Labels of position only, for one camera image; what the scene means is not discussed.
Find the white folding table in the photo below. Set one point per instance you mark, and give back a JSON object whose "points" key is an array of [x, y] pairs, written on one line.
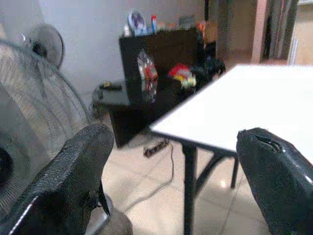
{"points": [[239, 102]]}

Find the small grey standing fan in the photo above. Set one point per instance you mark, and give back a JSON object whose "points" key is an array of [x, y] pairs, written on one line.
{"points": [[47, 46]]}

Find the black power strip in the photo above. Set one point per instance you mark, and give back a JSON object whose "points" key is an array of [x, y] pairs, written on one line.
{"points": [[156, 147]]}

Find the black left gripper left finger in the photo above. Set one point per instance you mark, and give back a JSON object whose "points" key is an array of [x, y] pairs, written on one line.
{"points": [[66, 176]]}

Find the large grey floor fan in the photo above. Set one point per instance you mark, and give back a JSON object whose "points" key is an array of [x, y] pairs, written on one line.
{"points": [[27, 102]]}

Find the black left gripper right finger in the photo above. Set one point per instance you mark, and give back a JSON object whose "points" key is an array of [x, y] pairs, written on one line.
{"points": [[271, 176]]}

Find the blue spray bottle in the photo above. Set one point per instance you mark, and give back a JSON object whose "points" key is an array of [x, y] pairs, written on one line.
{"points": [[153, 24]]}

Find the black cabinet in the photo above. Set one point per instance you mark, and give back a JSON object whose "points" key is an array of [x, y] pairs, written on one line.
{"points": [[168, 61]]}

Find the colourful toy pile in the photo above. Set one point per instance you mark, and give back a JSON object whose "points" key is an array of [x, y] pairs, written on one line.
{"points": [[182, 74]]}

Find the round white blue clock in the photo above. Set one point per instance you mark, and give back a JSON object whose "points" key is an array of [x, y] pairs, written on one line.
{"points": [[137, 23]]}

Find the black bag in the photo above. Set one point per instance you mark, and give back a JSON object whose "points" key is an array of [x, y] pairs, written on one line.
{"points": [[210, 68]]}

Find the orange box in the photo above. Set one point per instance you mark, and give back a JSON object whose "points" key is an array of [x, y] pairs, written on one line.
{"points": [[210, 31]]}

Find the low black side table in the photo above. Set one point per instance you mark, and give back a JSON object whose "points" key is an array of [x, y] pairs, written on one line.
{"points": [[115, 105]]}

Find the colourful snack bag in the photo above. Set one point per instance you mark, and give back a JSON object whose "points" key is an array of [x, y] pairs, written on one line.
{"points": [[148, 76]]}

